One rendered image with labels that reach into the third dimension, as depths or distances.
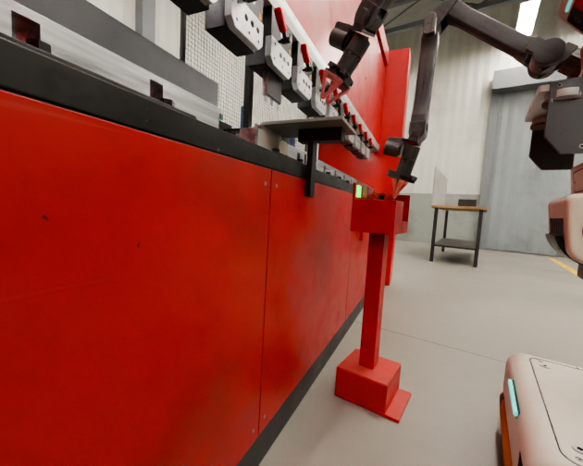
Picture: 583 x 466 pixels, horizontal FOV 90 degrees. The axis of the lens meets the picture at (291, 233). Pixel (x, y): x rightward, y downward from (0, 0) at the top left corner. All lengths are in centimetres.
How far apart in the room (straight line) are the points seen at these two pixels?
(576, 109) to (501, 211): 749
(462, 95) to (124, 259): 874
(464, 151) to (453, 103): 123
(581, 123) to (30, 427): 104
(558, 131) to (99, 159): 88
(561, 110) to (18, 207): 96
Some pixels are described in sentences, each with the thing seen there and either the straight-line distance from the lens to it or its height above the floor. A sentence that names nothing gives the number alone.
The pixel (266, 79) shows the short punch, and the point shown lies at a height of 115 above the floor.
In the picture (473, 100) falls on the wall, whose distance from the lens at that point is 885.
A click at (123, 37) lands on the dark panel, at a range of 137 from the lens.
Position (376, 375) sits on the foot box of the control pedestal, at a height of 12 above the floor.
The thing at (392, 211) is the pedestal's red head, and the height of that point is 74.
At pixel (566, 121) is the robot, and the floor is 95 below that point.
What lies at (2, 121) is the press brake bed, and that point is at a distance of 39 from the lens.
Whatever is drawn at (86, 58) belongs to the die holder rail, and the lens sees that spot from 60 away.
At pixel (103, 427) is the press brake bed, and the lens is 53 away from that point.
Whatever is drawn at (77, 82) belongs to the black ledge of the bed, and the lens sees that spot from 44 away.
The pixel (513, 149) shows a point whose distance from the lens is 852.
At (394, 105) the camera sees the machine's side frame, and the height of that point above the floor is 177.
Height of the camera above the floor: 74
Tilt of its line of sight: 5 degrees down
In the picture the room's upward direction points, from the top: 3 degrees clockwise
